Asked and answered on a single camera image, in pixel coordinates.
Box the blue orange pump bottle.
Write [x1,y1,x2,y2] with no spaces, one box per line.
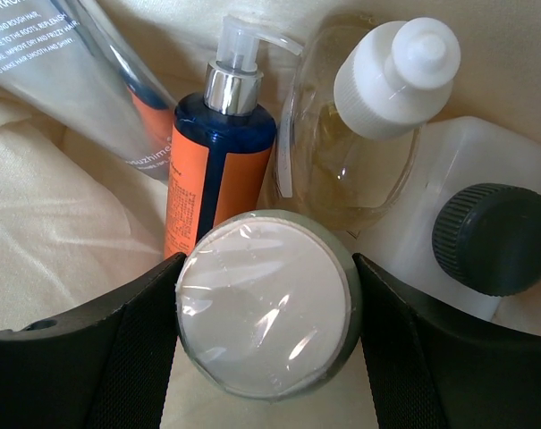
[164,15,302,257]

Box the clear grey tube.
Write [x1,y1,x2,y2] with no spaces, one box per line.
[0,1,176,182]

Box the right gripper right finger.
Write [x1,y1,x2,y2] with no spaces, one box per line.
[353,253,541,428]

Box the mustard canvas tote bag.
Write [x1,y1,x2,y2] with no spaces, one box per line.
[0,1,541,428]

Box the clear bottle white cap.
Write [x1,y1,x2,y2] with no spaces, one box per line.
[175,210,363,401]

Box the clear yellow liquid bottle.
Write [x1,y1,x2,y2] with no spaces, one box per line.
[260,11,461,231]

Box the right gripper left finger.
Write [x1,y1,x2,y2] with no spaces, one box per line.
[0,254,185,428]

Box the white square bottle black cap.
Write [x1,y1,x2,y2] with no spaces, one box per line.
[356,116,541,321]

